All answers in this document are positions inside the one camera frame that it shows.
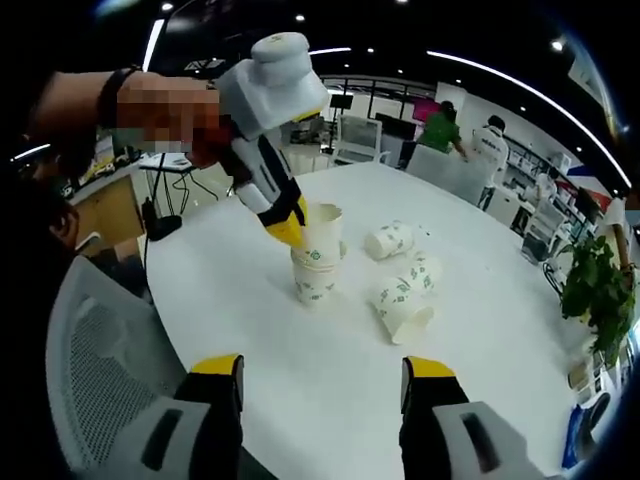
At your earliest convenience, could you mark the person's left hand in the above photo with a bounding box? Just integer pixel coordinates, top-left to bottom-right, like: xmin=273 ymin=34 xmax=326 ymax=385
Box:
xmin=188 ymin=117 xmax=254 ymax=187

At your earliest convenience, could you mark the blue packet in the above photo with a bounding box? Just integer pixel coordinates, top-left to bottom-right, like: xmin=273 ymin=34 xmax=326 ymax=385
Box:
xmin=560 ymin=391 xmax=612 ymax=472

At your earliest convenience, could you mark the black wristband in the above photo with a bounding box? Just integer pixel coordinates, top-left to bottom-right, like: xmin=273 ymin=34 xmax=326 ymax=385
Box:
xmin=95 ymin=64 xmax=144 ymax=126

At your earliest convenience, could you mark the person's head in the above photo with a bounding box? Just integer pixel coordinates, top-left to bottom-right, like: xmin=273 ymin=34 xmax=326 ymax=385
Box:
xmin=19 ymin=174 xmax=81 ymax=251

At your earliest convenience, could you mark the green leafy plant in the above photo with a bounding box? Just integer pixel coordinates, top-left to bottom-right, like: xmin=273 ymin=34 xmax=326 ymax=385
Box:
xmin=558 ymin=233 xmax=637 ymax=369

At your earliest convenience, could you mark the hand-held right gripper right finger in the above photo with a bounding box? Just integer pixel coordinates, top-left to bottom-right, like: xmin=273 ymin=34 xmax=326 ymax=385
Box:
xmin=399 ymin=355 xmax=549 ymax=480

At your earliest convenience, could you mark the white printed paper cup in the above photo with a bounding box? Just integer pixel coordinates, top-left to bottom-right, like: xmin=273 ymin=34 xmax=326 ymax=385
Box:
xmin=301 ymin=201 xmax=347 ymax=266

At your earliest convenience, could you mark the white storage shelf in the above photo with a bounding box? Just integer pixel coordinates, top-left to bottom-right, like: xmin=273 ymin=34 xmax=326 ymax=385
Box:
xmin=504 ymin=144 xmax=576 ymax=201

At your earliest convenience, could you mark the wooden cabinet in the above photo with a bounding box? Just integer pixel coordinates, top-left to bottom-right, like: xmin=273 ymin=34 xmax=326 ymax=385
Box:
xmin=68 ymin=169 xmax=147 ymax=257

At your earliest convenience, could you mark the pink wall screen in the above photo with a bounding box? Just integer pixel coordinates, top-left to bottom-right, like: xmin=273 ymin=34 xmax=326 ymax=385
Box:
xmin=409 ymin=96 xmax=442 ymax=123

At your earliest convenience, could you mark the grey mesh office chair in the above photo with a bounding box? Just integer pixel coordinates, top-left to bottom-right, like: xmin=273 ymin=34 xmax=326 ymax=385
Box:
xmin=43 ymin=253 xmax=201 ymax=480

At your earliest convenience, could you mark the white table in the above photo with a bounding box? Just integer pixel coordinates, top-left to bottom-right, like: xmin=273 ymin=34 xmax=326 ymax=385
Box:
xmin=144 ymin=160 xmax=609 ymax=480

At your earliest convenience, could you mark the white side desk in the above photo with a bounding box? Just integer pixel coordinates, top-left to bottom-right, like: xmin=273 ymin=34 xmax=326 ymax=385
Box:
xmin=137 ymin=149 xmax=202 ymax=242

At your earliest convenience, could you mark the white office chair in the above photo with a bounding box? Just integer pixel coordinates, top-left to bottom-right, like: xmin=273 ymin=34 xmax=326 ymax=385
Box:
xmin=521 ymin=198 xmax=569 ymax=264
xmin=332 ymin=113 xmax=392 ymax=167

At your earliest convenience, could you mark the pale grey chair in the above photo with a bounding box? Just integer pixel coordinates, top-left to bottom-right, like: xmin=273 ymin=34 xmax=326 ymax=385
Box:
xmin=405 ymin=143 xmax=495 ymax=207

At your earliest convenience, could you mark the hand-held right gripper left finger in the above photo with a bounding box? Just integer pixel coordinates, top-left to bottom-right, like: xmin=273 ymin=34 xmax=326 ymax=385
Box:
xmin=107 ymin=353 xmax=246 ymax=480

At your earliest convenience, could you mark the group of paper cups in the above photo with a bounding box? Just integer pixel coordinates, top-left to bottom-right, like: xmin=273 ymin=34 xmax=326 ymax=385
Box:
xmin=290 ymin=219 xmax=445 ymax=347

